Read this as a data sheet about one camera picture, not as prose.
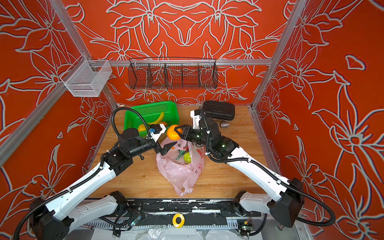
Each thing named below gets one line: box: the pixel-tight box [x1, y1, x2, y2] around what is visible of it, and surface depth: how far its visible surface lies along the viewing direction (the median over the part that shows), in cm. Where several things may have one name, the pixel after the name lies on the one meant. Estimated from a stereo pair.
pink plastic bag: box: [156, 139, 206, 197], surface depth 80 cm
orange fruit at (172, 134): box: [167, 124, 183, 141], surface depth 67 cm
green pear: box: [183, 152, 192, 164], surface depth 87 cm
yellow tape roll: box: [172, 213, 185, 229], surface depth 70 cm
